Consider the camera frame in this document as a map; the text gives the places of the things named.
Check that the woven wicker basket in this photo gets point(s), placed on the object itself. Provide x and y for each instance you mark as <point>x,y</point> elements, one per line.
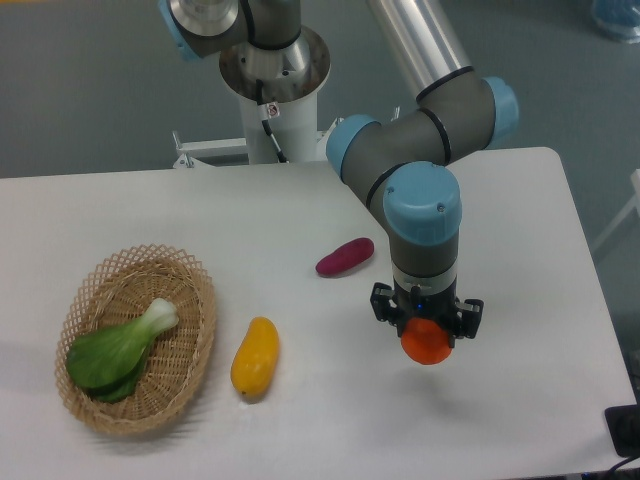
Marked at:
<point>119,290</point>

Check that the purple sweet potato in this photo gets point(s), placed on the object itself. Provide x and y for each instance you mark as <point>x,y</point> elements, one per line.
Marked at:
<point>346,257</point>

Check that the blue object top right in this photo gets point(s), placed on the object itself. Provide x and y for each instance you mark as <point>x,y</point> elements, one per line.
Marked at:
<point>618,19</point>

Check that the white frame at right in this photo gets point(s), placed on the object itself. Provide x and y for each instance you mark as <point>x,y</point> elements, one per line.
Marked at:
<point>605,239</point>

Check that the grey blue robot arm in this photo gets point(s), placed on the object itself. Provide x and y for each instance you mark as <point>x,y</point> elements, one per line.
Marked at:
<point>400,170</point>

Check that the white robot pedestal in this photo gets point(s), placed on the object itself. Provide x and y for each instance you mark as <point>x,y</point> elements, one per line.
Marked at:
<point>277,93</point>

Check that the black device with cable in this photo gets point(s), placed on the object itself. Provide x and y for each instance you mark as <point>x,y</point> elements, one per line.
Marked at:
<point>623,426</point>

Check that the green bok choy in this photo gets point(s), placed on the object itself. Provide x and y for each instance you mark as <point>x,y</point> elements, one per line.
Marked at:
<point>108,363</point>

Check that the yellow mango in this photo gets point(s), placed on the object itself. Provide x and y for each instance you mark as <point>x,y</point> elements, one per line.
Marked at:
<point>255,361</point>

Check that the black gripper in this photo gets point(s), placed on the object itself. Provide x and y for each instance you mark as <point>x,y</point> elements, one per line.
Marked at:
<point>436,306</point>

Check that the orange fruit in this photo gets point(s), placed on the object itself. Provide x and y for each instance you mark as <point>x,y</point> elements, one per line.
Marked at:
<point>425,342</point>

